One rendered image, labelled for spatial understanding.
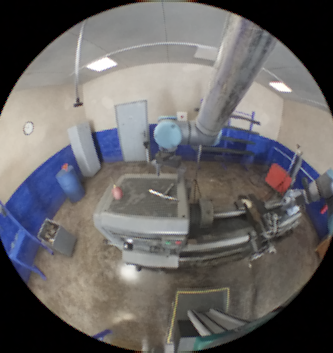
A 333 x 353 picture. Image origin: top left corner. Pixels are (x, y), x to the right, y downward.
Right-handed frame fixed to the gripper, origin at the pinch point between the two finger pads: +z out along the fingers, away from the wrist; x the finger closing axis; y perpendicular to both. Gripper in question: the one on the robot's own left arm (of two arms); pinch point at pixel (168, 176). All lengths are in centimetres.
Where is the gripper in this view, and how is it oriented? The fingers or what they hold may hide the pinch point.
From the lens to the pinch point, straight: 63.5
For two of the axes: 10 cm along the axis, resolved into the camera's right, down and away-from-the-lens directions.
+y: 4.6, -5.3, 7.1
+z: 0.2, 8.1, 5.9
